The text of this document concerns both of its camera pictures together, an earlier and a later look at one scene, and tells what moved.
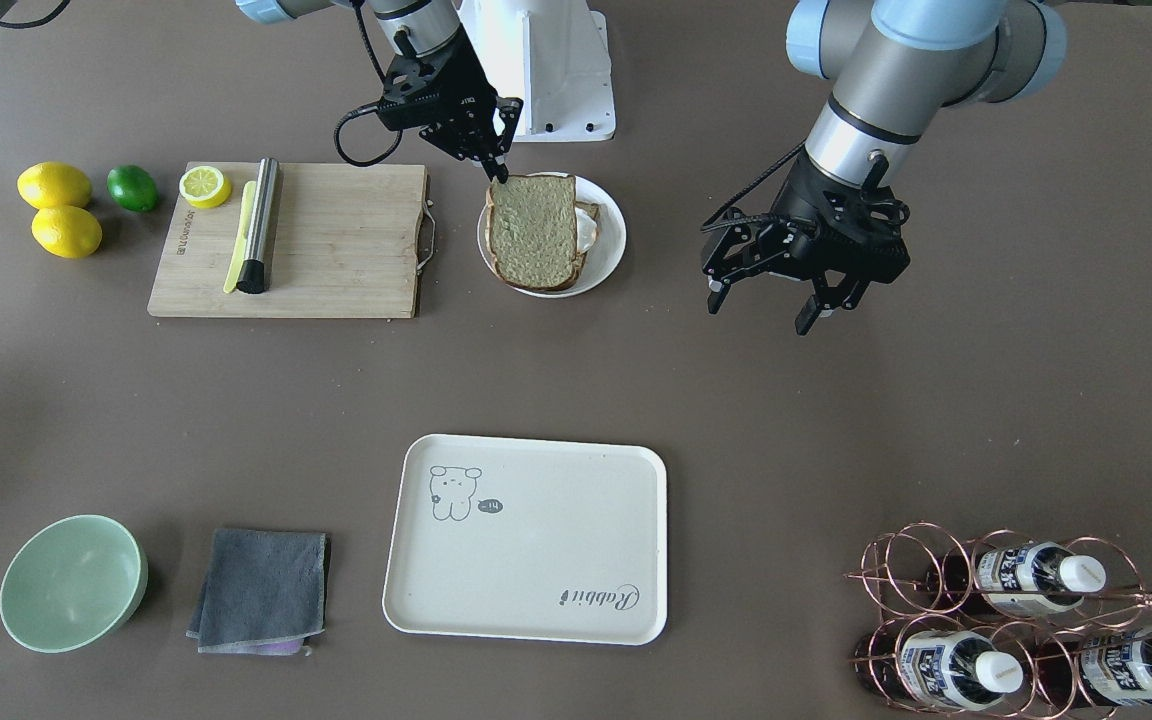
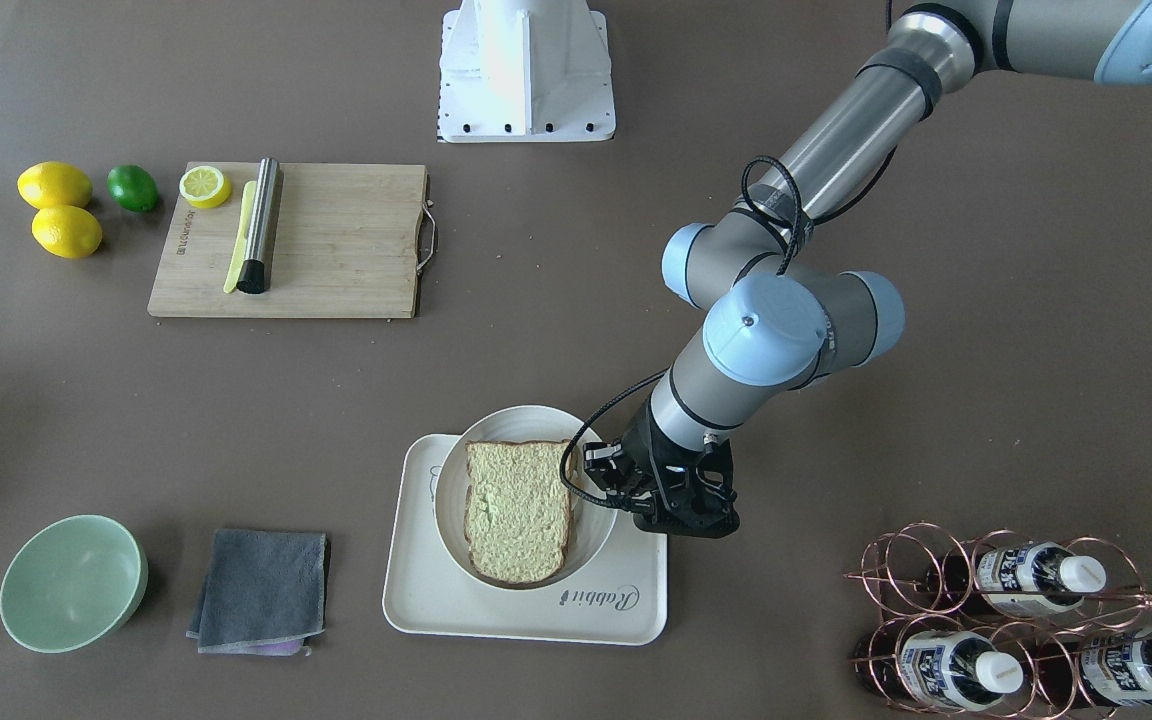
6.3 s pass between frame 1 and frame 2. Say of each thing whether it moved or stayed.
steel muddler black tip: stayed
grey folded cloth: stayed
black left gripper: moved
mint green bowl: stayed
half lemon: stayed
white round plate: moved
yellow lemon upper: stayed
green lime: stayed
